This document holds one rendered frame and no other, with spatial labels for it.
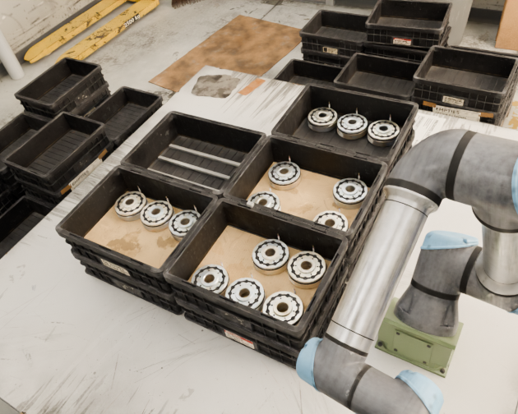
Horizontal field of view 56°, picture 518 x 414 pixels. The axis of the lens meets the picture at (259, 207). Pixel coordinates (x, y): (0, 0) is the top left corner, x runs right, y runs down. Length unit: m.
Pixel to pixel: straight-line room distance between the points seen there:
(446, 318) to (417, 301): 0.08
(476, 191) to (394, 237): 0.14
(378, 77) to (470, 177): 2.04
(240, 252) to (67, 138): 1.49
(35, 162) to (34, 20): 2.35
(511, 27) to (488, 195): 3.06
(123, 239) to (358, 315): 0.93
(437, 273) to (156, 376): 0.77
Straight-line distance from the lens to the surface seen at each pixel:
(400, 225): 0.82
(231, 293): 1.30
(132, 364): 1.47
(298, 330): 1.14
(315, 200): 1.51
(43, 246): 1.87
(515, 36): 3.83
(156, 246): 1.50
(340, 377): 0.81
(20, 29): 4.73
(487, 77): 2.66
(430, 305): 1.22
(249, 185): 1.54
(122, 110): 2.93
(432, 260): 1.20
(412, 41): 2.84
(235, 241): 1.44
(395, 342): 1.31
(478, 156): 0.81
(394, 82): 2.78
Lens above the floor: 1.93
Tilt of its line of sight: 47 degrees down
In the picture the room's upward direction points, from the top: 12 degrees counter-clockwise
